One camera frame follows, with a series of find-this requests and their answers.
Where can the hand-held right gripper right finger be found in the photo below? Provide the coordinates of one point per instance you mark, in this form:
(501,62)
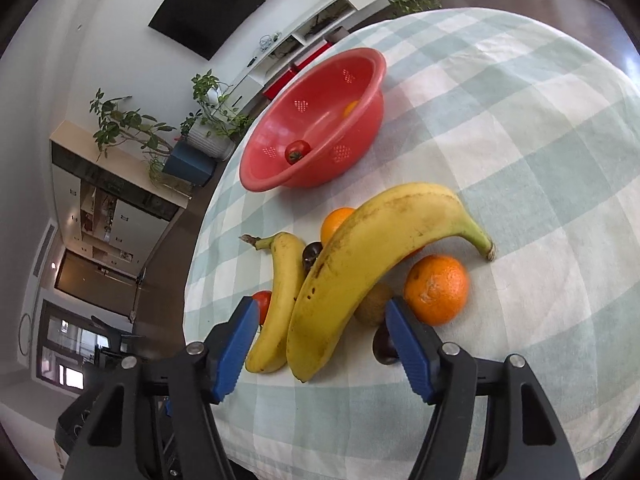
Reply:
(410,350)

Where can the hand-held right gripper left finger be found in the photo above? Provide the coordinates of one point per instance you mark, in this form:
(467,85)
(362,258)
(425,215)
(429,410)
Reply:
(232,355)

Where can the brown kiwi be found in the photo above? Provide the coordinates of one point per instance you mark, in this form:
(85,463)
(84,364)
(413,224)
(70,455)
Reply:
(372,305)

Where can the small yellow banana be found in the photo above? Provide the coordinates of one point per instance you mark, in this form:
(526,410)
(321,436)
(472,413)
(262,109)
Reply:
(282,290)

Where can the large yellow banana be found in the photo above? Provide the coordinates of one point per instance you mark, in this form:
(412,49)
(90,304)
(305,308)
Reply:
(350,270)

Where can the red plastic colander basin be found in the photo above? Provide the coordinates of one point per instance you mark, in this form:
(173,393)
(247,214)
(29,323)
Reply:
(320,125)

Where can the red tomato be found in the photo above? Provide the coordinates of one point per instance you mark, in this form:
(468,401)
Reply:
(297,151)
(263,302)

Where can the brown door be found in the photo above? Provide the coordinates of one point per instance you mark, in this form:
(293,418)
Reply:
(95,282)

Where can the potted tree in blue pot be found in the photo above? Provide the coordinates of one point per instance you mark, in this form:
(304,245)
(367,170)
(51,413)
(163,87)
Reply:
(187,162)

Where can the green white checked tablecloth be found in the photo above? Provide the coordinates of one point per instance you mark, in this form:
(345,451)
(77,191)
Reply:
(500,160)

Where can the plant in white ribbed pot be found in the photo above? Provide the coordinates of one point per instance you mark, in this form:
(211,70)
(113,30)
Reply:
(210,141)

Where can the white air vent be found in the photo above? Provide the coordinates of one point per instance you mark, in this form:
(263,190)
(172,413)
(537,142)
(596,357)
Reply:
(44,250)

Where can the small yellow mandarin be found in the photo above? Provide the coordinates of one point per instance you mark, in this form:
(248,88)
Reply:
(351,107)

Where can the pothos in small white pot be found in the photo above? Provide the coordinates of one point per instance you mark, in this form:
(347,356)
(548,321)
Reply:
(212,94)

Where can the red storage box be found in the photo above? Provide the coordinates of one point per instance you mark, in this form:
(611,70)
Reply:
(310,56)
(279,85)

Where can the pink cylindrical container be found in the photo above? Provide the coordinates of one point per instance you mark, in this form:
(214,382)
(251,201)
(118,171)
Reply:
(337,34)

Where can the black media device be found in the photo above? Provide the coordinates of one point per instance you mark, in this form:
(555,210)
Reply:
(322,22)

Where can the wall cabinet with dark glass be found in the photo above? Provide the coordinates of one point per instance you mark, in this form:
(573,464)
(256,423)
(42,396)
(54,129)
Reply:
(100,175)

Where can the black wall television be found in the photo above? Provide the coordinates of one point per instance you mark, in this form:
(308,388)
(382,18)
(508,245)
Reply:
(215,5)

